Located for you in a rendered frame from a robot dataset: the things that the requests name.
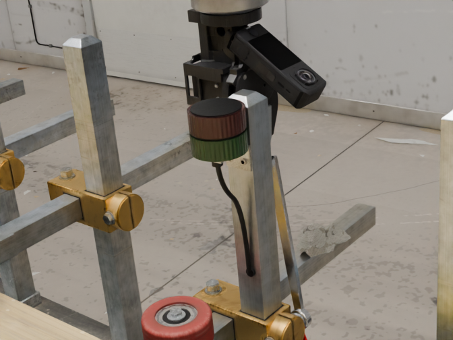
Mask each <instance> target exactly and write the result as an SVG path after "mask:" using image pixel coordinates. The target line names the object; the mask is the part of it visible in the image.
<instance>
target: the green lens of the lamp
mask: <svg viewBox="0 0 453 340"><path fill-rule="evenodd" d="M189 138H190V144H191V154H192V156H193V157H194V158H196V159H198V160H201V161H206V162H223V161H230V160H233V159H237V158H239V157H241V156H243V155H244V154H245V153H246V152H247V151H248V150H249V146H248V137H247V128H246V129H245V131H244V132H243V133H242V134H241V135H240V136H237V137H235V138H231V139H228V140H221V141H203V140H198V139H196V138H194V137H193V136H192V135H191V134H190V133H189Z"/></svg>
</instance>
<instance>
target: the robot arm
mask: <svg viewBox="0 0 453 340"><path fill-rule="evenodd" d="M268 2H269V0H191V7H192V8H193V9H190V10H187V14H188V20H189V22H194V23H198V30H199V37H200V51H201V53H198V54H196V55H193V56H192V59H191V60H190V61H187V62H185V63H183V70H184V76H185V89H186V95H187V104H188V105H192V104H194V103H197V102H199V101H203V100H206V99H210V98H228V97H230V95H232V94H234V93H236V92H238V91H240V90H242V89H246V90H252V91H256V92H258V93H260V94H262V95H264V96H266V97H267V98H268V114H269V124H270V142H271V139H272V135H273V134H274V128H275V123H276V116H277V111H278V93H279V94H280V95H281V96H282V97H283V98H285V99H286V100H287V101H288V102H289V103H290V104H292V106H294V108H296V109H300V108H303V107H305V106H306V105H308V104H310V103H312V102H314V101H316V100H318V99H319V97H320V95H321V93H322V92H323V90H324V88H325V87H326V81H325V80H324V79H323V78H322V77H321V76H320V75H318V74H317V73H316V72H315V71H313V70H312V69H311V68H310V67H309V66H308V65H307V64H306V63H305V62H303V61H302V60H301V59H300V58H298V56H296V55H295V54H294V53H293V52H292V51H291V50H290V49H288V48H287V47H286V46H285V45H283V44H282V43H281V42H280V41H279V40H278V39H277V38H276V37H275V36H273V35H272V34H271V33H270V32H268V31H267V30H266V29H265V28H264V27H263V26H262V25H261V24H255V25H253V26H250V27H249V26H248V24H251V23H254V22H257V21H259V20H260V19H261V18H262V7H263V6H265V4H267V3H268ZM199 60H200V61H201V62H198V63H195V62H197V61H199ZM188 76H192V83H193V96H191V95H190V90H189V78H188Z"/></svg>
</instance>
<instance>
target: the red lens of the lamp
mask: <svg viewBox="0 0 453 340"><path fill-rule="evenodd" d="M238 101H239V100H238ZM240 102H241V104H242V108H241V110H239V111H238V112H236V113H233V114H231V115H227V116H223V117H198V116H195V115H193V114H191V113H190V111H189V110H190V107H191V106H192V105H191V106H189V107H188V108H187V120H188V126H189V133H190V134H191V135H192V136H195V137H197V138H202V139H221V138H228V137H231V136H236V135H237V134H240V133H241V132H243V131H244V130H245V129H246V127H247V120H246V112H245V104H244V103H243V102H242V101H240Z"/></svg>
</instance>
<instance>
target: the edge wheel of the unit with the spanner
mask: <svg viewBox="0 0 453 340"><path fill-rule="evenodd" d="M141 324H142V332H143V338H144V340H213V339H214V325H213V319H212V311H211V309H210V307H209V305H208V304H207V303H206V302H205V301H203V300H201V299H198V298H196V297H191V296H184V295H180V296H173V297H167V298H164V299H162V300H159V301H157V302H155V303H153V304H152V305H151V306H149V307H148V308H147V309H146V310H145V311H144V313H143V314H142V319H141Z"/></svg>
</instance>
